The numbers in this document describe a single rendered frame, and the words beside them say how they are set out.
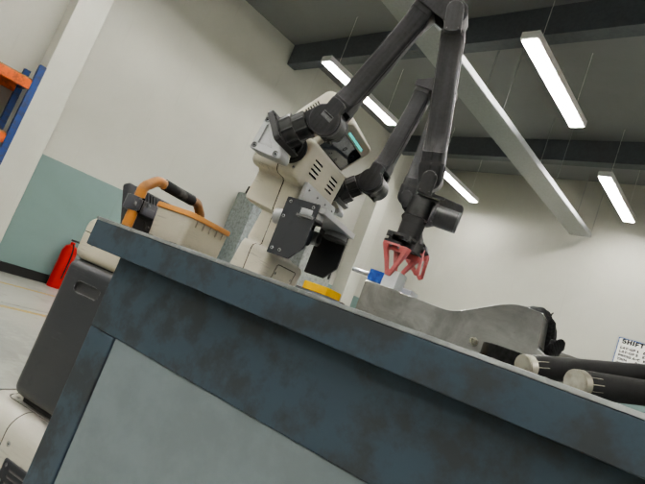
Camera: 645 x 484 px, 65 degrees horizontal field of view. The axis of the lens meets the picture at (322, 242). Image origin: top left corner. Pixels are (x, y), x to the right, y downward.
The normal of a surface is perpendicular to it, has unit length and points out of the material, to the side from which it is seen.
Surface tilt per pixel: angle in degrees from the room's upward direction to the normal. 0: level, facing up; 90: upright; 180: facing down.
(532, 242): 90
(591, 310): 90
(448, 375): 90
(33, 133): 90
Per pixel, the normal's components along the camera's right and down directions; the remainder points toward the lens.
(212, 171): 0.70, 0.17
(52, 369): -0.36, -0.26
